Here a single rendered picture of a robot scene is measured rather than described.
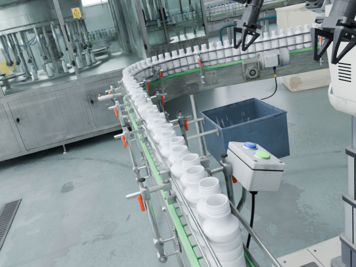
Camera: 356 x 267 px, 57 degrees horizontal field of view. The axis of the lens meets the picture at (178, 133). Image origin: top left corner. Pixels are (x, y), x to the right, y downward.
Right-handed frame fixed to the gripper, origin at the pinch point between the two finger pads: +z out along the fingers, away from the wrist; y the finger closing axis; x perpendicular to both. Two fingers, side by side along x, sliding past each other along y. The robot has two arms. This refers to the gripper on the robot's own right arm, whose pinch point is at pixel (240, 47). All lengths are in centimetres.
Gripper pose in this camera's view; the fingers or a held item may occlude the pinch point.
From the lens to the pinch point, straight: 126.7
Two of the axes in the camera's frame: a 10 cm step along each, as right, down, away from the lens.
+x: 9.2, 1.5, 3.7
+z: -2.7, 9.2, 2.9
